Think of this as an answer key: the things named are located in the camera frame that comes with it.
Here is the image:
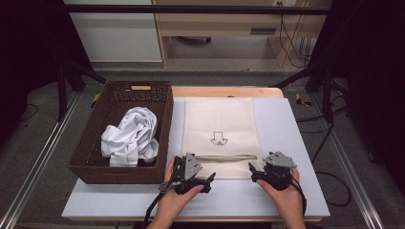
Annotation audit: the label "person's right hand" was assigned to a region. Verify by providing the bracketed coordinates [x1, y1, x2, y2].
[256, 167, 304, 220]

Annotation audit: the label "brown woven basket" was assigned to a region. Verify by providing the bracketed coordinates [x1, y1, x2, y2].
[67, 79, 175, 185]

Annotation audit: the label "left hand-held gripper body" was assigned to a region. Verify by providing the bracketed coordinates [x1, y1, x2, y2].
[171, 153, 205, 196]

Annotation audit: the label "light wooden desk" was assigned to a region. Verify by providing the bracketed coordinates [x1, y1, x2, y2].
[152, 0, 332, 69]

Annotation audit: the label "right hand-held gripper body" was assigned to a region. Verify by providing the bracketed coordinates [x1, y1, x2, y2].
[259, 151, 298, 192]

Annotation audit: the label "black curtain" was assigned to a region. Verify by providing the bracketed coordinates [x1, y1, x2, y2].
[306, 0, 405, 187]
[0, 0, 94, 146]

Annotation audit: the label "white cabinet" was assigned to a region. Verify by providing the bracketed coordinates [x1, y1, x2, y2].
[62, 0, 163, 63]

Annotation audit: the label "wooden table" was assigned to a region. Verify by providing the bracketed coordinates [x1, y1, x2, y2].
[68, 85, 323, 223]

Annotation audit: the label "aluminium rail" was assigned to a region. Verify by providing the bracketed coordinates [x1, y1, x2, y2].
[0, 91, 81, 229]
[309, 93, 386, 229]

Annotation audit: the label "person's left hand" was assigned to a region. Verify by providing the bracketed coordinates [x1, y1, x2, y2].
[157, 156, 205, 221]

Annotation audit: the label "yellow tag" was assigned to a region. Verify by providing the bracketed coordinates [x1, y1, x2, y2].
[90, 92, 102, 109]

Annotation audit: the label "yellow and black tool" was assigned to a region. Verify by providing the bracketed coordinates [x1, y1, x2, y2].
[294, 93, 313, 108]

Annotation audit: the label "black metal stand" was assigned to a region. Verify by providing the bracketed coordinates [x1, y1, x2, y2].
[270, 61, 350, 124]
[56, 58, 108, 122]

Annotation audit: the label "white garment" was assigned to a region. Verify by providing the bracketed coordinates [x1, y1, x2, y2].
[100, 106, 160, 168]

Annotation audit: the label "black horizontal bar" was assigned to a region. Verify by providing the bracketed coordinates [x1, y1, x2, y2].
[63, 4, 330, 16]

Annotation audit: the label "white power strip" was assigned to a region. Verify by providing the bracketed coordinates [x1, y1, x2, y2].
[271, 0, 299, 8]

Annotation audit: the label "thin black floor cable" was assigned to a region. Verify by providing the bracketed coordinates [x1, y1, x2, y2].
[18, 102, 40, 122]

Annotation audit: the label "white board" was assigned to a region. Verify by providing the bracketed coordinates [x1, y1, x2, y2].
[61, 96, 331, 221]

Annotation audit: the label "hanging black cables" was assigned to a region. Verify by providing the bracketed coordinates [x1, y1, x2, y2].
[278, 1, 312, 69]

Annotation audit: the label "right hand-held gripper cable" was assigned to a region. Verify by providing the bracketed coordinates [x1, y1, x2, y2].
[288, 176, 309, 218]

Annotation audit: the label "hand-held gripper cable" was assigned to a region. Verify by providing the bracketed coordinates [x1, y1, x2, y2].
[288, 176, 309, 218]
[142, 180, 180, 228]

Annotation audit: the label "left hand-held gripper cable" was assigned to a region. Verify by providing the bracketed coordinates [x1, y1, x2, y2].
[142, 180, 180, 228]

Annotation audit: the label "cream drawstring bag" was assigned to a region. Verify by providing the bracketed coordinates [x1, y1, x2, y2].
[181, 96, 266, 180]

